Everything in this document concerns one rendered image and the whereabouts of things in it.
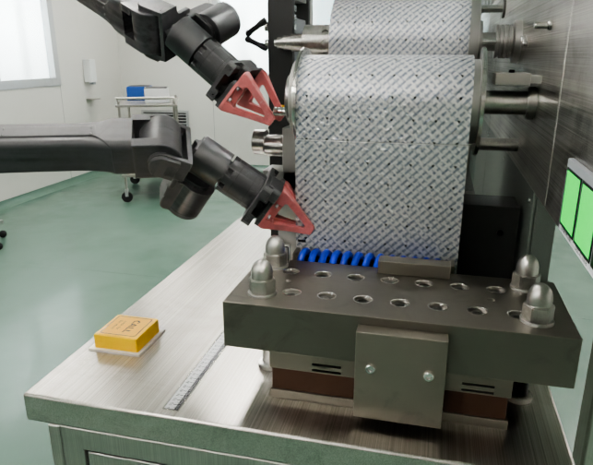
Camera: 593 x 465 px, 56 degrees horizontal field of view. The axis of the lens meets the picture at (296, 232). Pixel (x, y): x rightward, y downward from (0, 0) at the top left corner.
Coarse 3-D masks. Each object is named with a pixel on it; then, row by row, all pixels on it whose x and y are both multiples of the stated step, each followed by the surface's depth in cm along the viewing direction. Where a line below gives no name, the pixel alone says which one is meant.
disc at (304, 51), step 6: (306, 48) 82; (300, 54) 79; (306, 54) 82; (300, 60) 78; (294, 66) 78; (294, 72) 77; (294, 78) 77; (294, 84) 77; (294, 90) 77; (294, 96) 77; (294, 102) 77; (294, 108) 78; (294, 114) 78; (294, 120) 78; (294, 126) 79; (294, 132) 80
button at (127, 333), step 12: (108, 324) 85; (120, 324) 85; (132, 324) 85; (144, 324) 85; (156, 324) 86; (96, 336) 82; (108, 336) 82; (120, 336) 81; (132, 336) 81; (144, 336) 83; (108, 348) 82; (120, 348) 82; (132, 348) 81
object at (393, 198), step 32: (320, 160) 79; (352, 160) 78; (384, 160) 77; (416, 160) 76; (448, 160) 75; (320, 192) 81; (352, 192) 80; (384, 192) 78; (416, 192) 77; (448, 192) 76; (320, 224) 82; (352, 224) 81; (384, 224) 80; (416, 224) 79; (448, 224) 78; (448, 256) 79
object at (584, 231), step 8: (584, 192) 46; (592, 192) 44; (584, 200) 46; (592, 200) 44; (584, 208) 46; (592, 208) 44; (584, 216) 46; (592, 216) 44; (576, 224) 48; (584, 224) 46; (592, 224) 43; (576, 232) 48; (584, 232) 46; (592, 232) 43; (576, 240) 48; (584, 240) 45; (584, 248) 45
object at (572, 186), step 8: (568, 176) 52; (568, 184) 52; (576, 184) 49; (568, 192) 52; (576, 192) 49; (568, 200) 51; (576, 200) 49; (568, 208) 51; (568, 216) 51; (568, 224) 51
